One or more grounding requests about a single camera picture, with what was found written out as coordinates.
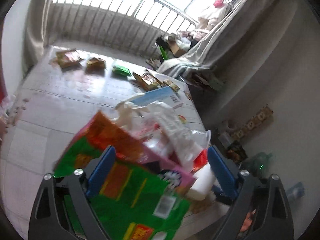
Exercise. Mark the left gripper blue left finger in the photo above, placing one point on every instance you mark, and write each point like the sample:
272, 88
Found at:
97, 171

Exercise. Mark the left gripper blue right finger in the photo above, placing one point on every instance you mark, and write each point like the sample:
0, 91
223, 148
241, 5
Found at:
226, 173

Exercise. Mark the green snack bag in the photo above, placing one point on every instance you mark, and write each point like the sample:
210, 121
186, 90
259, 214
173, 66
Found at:
133, 203

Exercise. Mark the blue white medicine box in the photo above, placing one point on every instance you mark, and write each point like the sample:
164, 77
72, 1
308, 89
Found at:
164, 94

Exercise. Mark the black orange snack box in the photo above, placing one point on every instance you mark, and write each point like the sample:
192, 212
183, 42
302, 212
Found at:
236, 153

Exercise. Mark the red wrapper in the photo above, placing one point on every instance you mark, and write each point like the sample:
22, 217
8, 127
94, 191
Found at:
200, 161

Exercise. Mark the clear water jug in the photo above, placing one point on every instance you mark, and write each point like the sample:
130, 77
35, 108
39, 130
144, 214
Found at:
258, 164

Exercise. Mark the white crumpled plastic bag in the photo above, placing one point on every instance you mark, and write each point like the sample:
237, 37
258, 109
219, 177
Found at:
163, 131

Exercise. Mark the tall patterned cardboard box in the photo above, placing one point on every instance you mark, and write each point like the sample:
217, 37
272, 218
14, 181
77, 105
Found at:
261, 116

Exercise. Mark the flattened brown carton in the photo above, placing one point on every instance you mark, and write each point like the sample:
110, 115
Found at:
147, 80

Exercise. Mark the green small packet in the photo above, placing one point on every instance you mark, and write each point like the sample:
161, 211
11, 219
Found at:
120, 70

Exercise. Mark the small brown yellow packet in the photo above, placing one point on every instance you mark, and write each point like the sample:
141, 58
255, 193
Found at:
96, 63

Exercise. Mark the small printed box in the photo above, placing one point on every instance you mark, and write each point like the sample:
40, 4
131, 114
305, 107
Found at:
172, 85

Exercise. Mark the brown snack wrapper left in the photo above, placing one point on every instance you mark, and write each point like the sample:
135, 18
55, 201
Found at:
66, 58

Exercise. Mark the cardboard box on balcony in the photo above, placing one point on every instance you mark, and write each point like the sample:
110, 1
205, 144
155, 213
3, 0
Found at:
178, 48

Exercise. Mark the grey curtain right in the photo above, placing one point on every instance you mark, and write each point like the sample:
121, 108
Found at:
219, 42

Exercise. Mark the grey curtain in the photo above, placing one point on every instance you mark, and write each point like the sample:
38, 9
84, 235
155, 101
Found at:
219, 42
35, 33

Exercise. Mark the grey curtain left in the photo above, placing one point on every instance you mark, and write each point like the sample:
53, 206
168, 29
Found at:
35, 33

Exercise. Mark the metal balcony railing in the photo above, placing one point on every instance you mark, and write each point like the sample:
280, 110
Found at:
127, 25

